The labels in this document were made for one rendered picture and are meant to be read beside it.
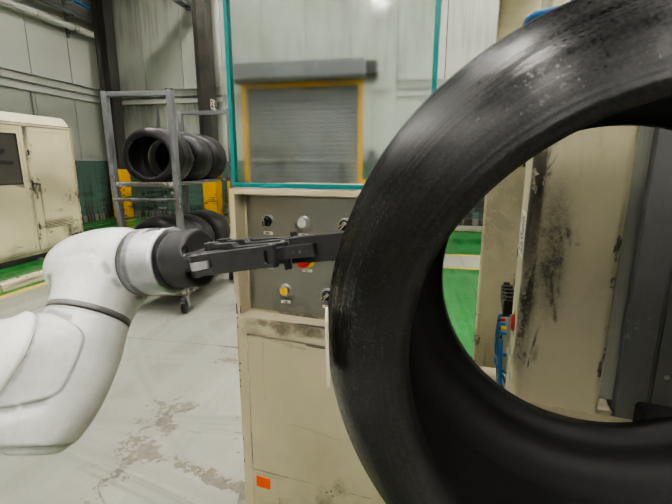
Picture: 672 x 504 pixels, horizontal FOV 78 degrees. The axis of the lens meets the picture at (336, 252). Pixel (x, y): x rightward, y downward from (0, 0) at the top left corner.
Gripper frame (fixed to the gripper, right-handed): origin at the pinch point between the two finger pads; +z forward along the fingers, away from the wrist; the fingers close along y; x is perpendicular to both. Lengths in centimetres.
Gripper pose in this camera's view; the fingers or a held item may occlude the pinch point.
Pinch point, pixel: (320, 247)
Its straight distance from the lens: 46.6
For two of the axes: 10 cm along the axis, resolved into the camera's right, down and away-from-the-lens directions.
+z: 9.3, -0.7, -3.6
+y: 3.4, -2.0, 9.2
